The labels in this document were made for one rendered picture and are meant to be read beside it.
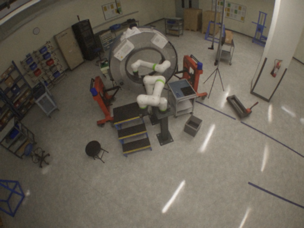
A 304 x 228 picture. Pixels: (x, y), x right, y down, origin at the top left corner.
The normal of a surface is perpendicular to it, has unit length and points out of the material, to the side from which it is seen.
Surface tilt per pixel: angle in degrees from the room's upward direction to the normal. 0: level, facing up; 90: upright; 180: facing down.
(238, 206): 0
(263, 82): 90
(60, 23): 90
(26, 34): 90
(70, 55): 90
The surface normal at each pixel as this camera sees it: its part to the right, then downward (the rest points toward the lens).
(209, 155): -0.11, -0.62
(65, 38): 0.80, 0.40
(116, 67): 0.25, 0.74
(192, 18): -0.59, 0.67
